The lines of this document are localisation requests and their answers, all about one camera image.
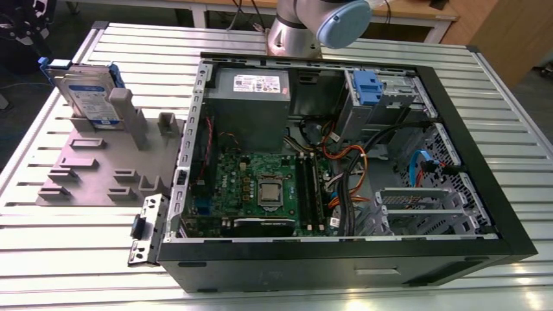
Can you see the white metal desk frame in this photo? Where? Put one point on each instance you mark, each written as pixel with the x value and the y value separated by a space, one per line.
pixel 199 17

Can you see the grey power supply unit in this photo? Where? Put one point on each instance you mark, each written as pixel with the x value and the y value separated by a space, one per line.
pixel 246 123

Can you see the hard disk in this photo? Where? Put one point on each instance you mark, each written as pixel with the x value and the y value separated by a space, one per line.
pixel 87 97

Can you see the black open PC case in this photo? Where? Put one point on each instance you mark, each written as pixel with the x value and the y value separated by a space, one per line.
pixel 303 265

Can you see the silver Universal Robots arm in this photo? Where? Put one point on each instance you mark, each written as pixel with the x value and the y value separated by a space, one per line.
pixel 294 39

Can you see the grey parts rack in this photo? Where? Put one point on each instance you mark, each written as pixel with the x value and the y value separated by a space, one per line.
pixel 99 168

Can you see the blue plastic drive latch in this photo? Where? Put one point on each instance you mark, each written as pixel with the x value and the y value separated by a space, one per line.
pixel 367 87

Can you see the metal disk bay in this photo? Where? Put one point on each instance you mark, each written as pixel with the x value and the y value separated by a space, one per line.
pixel 415 212

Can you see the silver CPU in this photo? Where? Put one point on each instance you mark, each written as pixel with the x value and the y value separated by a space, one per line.
pixel 271 193

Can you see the metal optical drive cage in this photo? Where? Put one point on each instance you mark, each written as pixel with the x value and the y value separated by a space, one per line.
pixel 388 111

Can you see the green motherboard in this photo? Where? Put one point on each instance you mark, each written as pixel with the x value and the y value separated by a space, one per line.
pixel 234 175

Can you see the silver expansion slot retainer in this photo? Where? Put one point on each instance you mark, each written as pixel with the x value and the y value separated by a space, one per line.
pixel 152 223

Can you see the black graphics card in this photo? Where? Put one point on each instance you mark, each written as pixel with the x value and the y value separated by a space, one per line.
pixel 259 225

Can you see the black RAM stick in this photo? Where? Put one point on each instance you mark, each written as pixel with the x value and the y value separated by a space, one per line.
pixel 307 194
pixel 319 194

